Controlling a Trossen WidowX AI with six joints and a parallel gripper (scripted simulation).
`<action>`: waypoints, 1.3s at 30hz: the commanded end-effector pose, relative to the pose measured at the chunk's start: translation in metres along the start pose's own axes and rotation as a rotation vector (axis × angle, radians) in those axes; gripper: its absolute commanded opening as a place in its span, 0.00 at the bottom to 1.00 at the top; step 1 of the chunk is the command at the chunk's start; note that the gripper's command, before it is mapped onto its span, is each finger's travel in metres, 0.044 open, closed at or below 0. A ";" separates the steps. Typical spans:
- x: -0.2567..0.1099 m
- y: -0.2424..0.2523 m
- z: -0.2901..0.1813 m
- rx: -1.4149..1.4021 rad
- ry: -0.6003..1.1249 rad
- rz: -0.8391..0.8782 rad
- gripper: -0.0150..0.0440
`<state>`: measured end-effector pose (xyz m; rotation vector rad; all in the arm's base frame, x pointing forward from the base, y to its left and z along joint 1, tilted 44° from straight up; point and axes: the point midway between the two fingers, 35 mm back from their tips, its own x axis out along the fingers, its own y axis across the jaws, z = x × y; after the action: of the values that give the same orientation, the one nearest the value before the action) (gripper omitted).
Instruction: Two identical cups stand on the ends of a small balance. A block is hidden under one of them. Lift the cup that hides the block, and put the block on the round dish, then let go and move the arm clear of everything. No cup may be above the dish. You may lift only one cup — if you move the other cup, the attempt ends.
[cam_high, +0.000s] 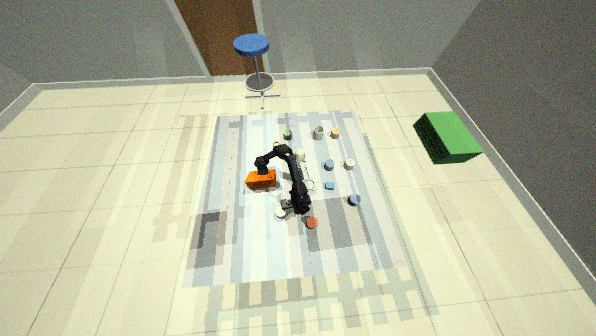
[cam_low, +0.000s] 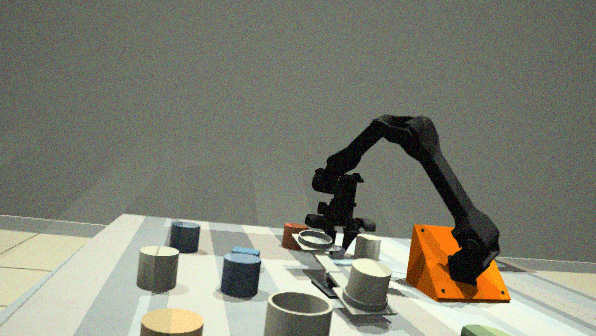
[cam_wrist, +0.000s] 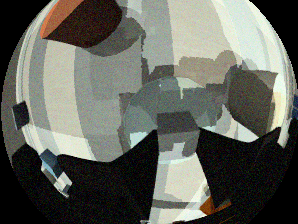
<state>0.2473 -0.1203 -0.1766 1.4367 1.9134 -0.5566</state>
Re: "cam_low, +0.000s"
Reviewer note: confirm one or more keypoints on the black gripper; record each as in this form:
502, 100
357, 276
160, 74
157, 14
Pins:
342, 215

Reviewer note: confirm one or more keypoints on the light blue cube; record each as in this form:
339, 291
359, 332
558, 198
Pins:
246, 251

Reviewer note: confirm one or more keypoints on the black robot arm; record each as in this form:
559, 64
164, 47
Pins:
474, 231

